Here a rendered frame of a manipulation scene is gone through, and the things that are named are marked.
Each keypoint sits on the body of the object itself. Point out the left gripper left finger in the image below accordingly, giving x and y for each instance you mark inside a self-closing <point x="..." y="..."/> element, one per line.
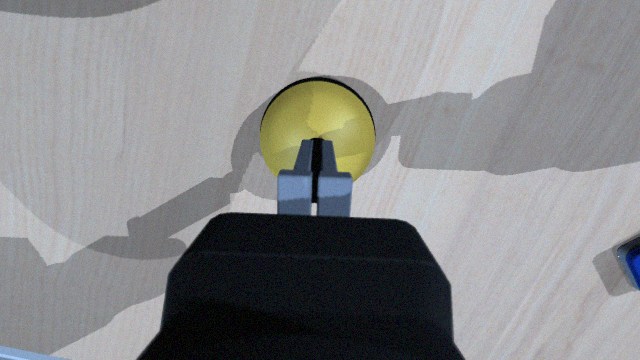
<point x="296" y="188"/>

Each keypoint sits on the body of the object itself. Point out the yellow dome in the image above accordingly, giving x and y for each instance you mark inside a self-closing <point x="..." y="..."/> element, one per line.
<point x="318" y="108"/>

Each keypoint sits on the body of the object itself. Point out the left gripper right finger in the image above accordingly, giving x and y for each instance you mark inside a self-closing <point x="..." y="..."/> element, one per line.
<point x="333" y="189"/>

